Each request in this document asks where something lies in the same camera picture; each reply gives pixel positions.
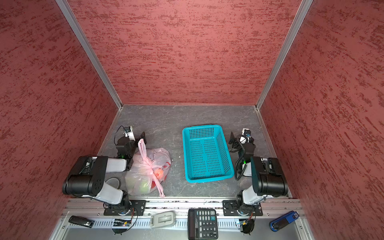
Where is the pink plastic bag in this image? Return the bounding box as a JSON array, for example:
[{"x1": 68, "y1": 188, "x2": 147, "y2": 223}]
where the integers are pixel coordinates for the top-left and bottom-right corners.
[{"x1": 125, "y1": 140, "x2": 172, "y2": 198}]

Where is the orange fruit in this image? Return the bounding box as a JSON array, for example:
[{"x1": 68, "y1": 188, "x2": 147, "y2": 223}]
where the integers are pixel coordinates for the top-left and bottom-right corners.
[{"x1": 154, "y1": 169, "x2": 164, "y2": 180}]

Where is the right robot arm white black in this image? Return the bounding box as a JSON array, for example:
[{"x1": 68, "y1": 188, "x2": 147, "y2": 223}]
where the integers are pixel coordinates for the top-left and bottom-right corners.
[{"x1": 229, "y1": 129, "x2": 289, "y2": 212}]

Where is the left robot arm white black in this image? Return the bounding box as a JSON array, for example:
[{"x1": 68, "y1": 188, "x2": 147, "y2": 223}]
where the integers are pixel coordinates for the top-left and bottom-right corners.
[{"x1": 62, "y1": 132, "x2": 147, "y2": 209}]

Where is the green fruit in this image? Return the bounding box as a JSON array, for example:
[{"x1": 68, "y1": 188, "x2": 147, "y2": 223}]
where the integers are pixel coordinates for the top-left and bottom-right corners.
[{"x1": 138, "y1": 181, "x2": 152, "y2": 195}]

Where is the teal plastic basket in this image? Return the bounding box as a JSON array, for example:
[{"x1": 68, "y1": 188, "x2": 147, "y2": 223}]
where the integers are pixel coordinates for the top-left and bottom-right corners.
[{"x1": 182, "y1": 125, "x2": 235, "y2": 183}]

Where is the clear tape roll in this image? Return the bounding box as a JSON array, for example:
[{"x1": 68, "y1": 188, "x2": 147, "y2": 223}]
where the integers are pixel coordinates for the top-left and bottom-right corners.
[{"x1": 105, "y1": 177, "x2": 121, "y2": 190}]

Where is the blue handheld device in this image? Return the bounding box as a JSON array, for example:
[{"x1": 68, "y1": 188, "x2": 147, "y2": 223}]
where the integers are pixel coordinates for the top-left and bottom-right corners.
[{"x1": 269, "y1": 211, "x2": 300, "y2": 232}]

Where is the grey plastic device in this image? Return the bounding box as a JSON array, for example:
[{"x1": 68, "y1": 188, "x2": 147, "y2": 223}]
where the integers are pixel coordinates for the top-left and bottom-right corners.
[{"x1": 150, "y1": 211, "x2": 176, "y2": 229}]

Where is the black calculator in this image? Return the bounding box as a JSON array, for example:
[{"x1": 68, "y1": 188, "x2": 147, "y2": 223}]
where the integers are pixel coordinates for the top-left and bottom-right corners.
[{"x1": 187, "y1": 209, "x2": 219, "y2": 240}]

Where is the black remote stick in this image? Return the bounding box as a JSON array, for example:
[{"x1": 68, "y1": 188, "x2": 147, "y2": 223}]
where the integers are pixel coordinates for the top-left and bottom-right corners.
[{"x1": 69, "y1": 216, "x2": 95, "y2": 228}]

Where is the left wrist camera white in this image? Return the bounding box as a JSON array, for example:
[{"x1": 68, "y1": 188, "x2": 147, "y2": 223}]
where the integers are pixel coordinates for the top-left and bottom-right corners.
[{"x1": 123, "y1": 126, "x2": 133, "y2": 138}]

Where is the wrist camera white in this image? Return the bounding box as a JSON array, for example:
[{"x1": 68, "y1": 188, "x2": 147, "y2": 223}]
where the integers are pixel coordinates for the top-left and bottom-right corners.
[
  {"x1": 241, "y1": 128, "x2": 252, "y2": 143},
  {"x1": 123, "y1": 126, "x2": 133, "y2": 138}
]

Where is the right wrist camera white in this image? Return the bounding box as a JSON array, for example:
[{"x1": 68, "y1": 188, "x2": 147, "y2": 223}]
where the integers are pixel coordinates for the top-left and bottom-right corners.
[{"x1": 241, "y1": 128, "x2": 252, "y2": 143}]

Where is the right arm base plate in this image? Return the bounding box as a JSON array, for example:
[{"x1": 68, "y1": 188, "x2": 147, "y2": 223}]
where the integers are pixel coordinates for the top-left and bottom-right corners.
[{"x1": 222, "y1": 200, "x2": 263, "y2": 217}]

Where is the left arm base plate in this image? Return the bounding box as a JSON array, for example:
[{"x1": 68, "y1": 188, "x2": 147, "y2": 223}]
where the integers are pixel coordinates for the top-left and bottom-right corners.
[{"x1": 103, "y1": 200, "x2": 147, "y2": 217}]

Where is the right circuit board with wires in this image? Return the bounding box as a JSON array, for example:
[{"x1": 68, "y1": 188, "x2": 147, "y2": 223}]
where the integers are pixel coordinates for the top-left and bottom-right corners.
[{"x1": 239, "y1": 212, "x2": 255, "y2": 235}]

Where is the circuit board with wires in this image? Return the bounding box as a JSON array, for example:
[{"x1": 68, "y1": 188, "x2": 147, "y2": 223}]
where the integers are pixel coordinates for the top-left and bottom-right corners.
[
  {"x1": 239, "y1": 212, "x2": 255, "y2": 235},
  {"x1": 112, "y1": 208, "x2": 139, "y2": 235}
]

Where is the left circuit board with wires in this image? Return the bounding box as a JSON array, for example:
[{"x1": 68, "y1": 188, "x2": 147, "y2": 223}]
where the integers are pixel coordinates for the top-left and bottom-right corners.
[{"x1": 112, "y1": 208, "x2": 139, "y2": 235}]

